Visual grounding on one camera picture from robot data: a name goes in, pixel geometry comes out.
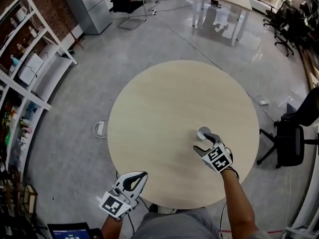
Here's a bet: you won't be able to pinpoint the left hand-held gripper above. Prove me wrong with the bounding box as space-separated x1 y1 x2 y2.
99 171 149 220

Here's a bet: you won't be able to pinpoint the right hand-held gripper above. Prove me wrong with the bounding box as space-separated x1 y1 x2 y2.
193 132 234 174

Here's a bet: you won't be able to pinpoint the white paper cup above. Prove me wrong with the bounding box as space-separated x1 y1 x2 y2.
196 126 213 141

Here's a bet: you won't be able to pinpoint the person's left forearm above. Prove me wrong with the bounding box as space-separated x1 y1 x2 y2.
100 214 123 239

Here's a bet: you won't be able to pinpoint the person's right forearm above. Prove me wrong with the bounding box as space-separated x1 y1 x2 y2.
220 167 258 239

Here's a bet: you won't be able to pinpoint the round beige table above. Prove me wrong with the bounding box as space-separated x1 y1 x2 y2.
107 60 261 210

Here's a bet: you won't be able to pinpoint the person's grey shorts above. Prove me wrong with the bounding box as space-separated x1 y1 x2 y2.
133 207 221 239

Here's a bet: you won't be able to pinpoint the black tablet with timer screen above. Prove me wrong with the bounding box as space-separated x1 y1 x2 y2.
47 222 92 239

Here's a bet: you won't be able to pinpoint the black office chair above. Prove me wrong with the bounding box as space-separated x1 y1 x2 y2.
274 7 313 57
256 87 319 169
263 0 292 34

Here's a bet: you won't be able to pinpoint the low wooden platform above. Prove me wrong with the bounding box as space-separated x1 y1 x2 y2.
299 46 319 90

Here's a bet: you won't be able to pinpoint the white storage shelf rack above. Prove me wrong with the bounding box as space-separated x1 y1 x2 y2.
0 0 78 184

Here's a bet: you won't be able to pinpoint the white box device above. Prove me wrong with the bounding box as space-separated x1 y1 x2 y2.
18 53 44 86

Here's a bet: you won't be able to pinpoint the black cantilever chair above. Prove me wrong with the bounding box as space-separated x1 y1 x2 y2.
102 0 148 31

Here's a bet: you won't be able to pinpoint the grey metal cabinet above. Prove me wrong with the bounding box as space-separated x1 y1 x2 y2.
60 0 113 35

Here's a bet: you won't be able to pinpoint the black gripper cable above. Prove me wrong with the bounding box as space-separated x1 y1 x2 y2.
219 202 228 237
127 214 137 239

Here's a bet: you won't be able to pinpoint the wooden frame box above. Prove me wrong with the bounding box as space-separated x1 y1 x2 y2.
23 184 38 214

